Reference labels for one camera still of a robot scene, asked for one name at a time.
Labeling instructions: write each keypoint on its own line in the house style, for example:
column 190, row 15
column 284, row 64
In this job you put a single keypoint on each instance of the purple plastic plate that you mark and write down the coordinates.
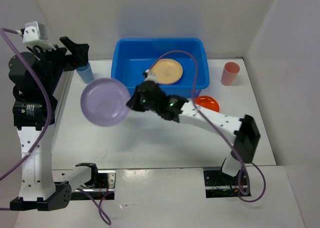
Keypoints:
column 103, row 102

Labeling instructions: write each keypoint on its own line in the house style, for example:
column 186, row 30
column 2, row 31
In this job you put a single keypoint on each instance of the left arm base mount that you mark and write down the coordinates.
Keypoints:
column 104, row 182

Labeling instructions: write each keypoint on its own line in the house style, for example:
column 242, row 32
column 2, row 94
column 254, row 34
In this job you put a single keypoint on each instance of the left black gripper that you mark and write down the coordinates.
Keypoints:
column 80, row 51

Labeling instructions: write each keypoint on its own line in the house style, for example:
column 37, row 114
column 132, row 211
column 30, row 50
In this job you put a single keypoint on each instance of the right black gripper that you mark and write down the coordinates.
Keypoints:
column 133, row 103

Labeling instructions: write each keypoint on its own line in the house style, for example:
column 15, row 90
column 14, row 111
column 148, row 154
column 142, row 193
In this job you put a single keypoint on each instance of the orange plastic plate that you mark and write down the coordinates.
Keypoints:
column 207, row 102

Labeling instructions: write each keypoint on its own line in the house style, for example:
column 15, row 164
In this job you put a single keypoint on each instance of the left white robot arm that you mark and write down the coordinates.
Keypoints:
column 35, row 74

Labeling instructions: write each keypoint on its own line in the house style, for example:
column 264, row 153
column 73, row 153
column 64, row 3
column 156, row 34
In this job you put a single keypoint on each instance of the blue plastic bin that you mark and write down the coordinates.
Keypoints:
column 133, row 56

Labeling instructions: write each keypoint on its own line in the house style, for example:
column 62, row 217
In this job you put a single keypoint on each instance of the pink plastic plate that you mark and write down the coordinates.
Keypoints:
column 175, row 83

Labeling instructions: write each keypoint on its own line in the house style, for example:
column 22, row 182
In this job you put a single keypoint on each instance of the pink plastic cup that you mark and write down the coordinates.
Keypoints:
column 230, row 71

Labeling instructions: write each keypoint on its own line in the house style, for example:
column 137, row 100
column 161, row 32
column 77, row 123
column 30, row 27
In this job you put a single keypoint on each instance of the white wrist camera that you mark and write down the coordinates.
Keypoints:
column 150, row 76
column 35, row 34

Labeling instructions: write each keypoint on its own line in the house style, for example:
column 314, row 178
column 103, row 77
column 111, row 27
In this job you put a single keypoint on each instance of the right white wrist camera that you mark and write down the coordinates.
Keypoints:
column 150, row 76

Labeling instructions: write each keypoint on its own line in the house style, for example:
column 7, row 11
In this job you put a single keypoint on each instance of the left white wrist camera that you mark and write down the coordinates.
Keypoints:
column 35, row 34

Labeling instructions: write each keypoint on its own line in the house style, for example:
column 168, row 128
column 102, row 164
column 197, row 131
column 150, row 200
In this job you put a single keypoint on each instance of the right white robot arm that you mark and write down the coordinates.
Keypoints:
column 240, row 134

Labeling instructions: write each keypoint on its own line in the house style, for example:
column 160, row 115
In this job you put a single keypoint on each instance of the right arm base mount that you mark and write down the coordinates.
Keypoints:
column 220, row 185

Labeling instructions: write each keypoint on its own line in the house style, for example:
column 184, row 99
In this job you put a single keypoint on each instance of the blue plastic cup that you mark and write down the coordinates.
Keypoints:
column 86, row 74

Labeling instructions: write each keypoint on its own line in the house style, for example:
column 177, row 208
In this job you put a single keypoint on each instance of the yellow plastic plate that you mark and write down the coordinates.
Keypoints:
column 167, row 71

